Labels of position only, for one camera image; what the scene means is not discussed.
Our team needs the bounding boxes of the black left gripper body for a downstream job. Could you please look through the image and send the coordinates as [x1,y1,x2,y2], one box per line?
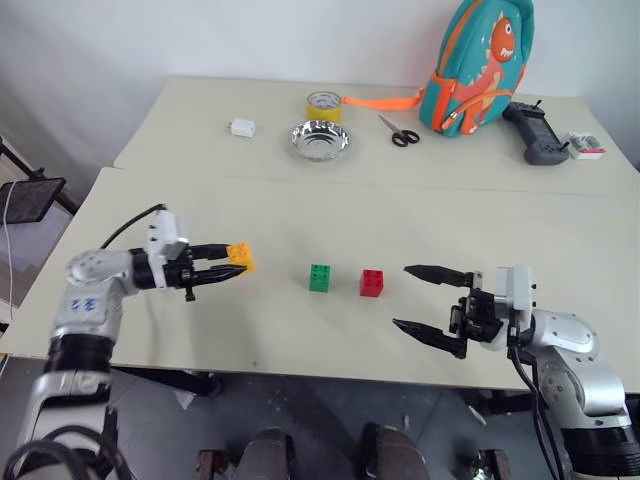
[165,244,197,303]

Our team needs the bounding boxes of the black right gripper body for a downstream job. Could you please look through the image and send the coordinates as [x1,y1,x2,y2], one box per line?
[448,270,504,346]

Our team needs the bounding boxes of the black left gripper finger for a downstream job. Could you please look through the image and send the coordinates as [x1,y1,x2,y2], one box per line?
[192,265,250,287]
[192,242,234,261]

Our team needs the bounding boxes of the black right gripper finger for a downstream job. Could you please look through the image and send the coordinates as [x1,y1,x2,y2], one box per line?
[392,318,470,361]
[403,264,474,288]

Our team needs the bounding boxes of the yellow building block cube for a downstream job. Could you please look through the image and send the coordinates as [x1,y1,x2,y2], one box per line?
[225,241,258,276]

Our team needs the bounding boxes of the red building block cube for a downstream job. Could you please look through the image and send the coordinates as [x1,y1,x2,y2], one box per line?
[359,268,386,298]

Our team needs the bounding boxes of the green building block cube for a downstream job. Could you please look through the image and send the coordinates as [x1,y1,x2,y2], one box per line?
[308,262,333,293]

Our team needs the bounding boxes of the black table leg bar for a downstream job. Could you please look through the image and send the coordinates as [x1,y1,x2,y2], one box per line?
[110,366,222,398]

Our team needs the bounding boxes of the white power adapter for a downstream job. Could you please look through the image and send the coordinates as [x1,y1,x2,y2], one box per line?
[225,117,257,138]

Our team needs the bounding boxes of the silver metal bowl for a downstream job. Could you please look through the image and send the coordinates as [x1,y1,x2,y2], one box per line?
[288,118,353,162]

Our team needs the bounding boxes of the dark mesh chair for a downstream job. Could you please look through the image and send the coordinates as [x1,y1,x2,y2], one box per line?
[0,135,77,225]

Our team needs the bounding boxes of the grey handheld controller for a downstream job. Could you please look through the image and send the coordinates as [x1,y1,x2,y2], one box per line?
[502,99,572,166]

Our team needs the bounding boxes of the yellow tape roll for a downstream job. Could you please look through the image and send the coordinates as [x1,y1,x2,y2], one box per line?
[305,90,344,122]

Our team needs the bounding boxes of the small white box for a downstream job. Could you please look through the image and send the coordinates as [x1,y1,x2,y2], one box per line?
[566,131,608,161]

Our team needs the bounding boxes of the teal dinosaur backpack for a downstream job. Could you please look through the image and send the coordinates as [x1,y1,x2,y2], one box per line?
[340,0,538,138]

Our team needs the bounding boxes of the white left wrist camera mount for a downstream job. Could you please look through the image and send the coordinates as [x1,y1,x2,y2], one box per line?
[145,210,190,289]

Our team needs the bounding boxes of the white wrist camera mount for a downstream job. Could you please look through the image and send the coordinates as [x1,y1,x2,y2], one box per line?
[488,264,539,353]
[145,210,190,289]

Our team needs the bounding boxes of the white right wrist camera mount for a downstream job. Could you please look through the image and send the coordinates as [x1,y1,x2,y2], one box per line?
[488,264,539,353]

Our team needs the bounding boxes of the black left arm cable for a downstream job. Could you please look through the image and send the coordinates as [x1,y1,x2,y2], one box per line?
[97,203,168,250]

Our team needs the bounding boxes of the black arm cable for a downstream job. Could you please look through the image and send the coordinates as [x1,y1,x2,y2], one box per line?
[505,319,566,480]
[97,203,168,250]

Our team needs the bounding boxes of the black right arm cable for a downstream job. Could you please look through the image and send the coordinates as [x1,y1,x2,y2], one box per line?
[505,319,566,480]

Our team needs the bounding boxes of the black handled scissors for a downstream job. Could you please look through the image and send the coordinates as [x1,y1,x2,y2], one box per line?
[377,114,421,148]

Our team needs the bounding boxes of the white cable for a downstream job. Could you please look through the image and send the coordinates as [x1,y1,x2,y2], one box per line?
[0,180,26,321]

